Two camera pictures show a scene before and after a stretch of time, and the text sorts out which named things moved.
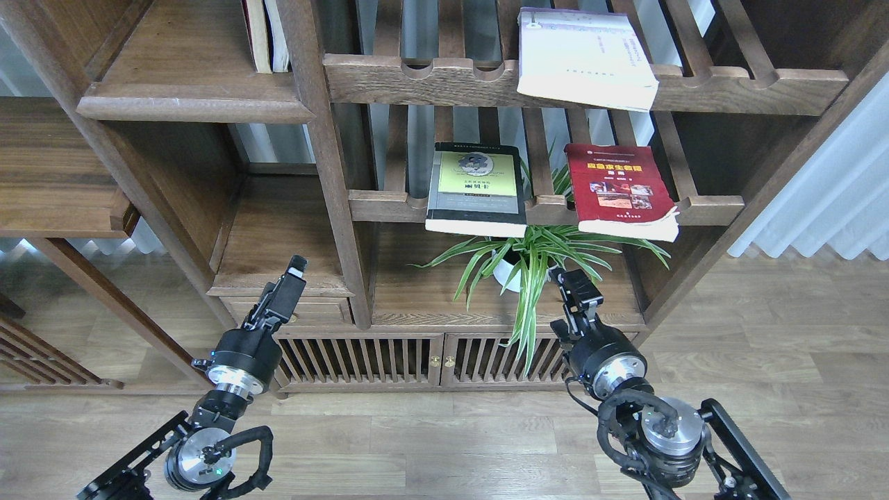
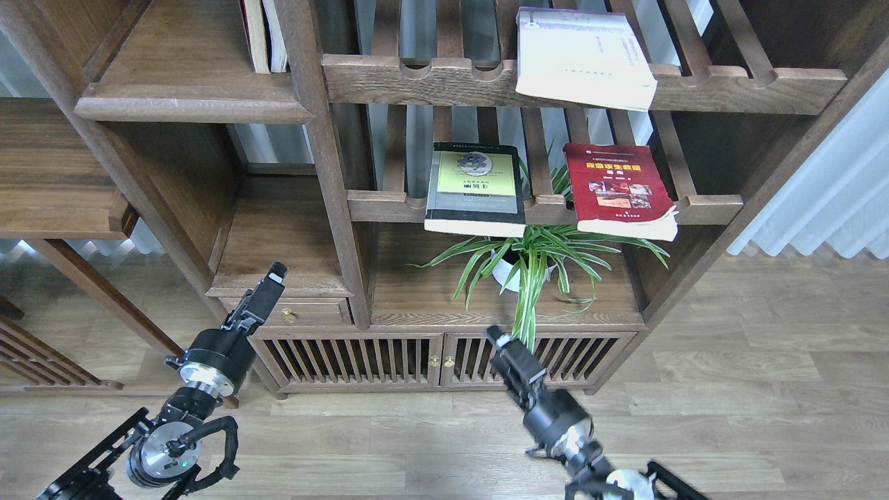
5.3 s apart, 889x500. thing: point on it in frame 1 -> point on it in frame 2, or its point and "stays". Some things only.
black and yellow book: [476, 189] stays
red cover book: [619, 191] stays
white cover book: [585, 56] stays
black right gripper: [603, 357] -> [555, 421]
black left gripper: [246, 360] -> [219, 357]
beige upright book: [255, 17] stays
